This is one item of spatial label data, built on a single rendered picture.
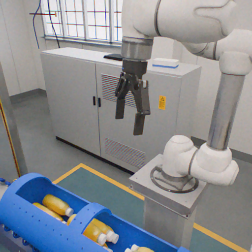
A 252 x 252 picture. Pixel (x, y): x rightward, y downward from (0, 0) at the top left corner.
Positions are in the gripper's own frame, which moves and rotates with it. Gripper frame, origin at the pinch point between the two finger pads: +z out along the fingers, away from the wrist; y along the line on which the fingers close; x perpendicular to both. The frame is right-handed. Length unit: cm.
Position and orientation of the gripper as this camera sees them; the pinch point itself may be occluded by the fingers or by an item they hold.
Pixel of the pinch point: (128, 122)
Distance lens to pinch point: 74.3
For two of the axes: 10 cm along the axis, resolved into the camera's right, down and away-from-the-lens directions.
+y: -4.3, -3.9, 8.1
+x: -9.0, 0.9, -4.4
